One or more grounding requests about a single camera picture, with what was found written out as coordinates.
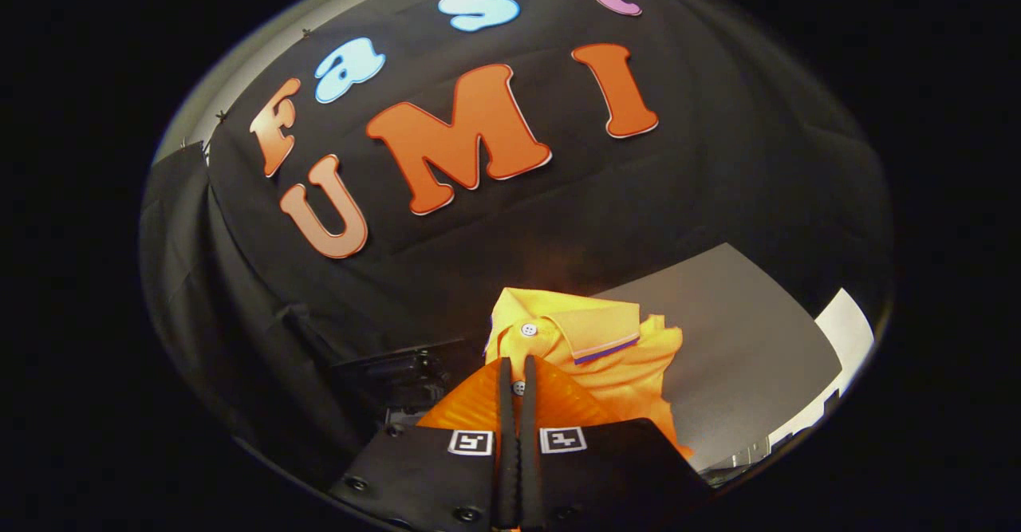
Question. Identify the yellow polo shirt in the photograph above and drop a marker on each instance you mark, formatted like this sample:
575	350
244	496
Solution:
622	372

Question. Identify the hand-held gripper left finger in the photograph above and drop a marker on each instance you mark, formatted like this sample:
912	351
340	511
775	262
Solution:
505	452

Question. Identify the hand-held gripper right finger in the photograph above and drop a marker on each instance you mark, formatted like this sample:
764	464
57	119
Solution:
530	452

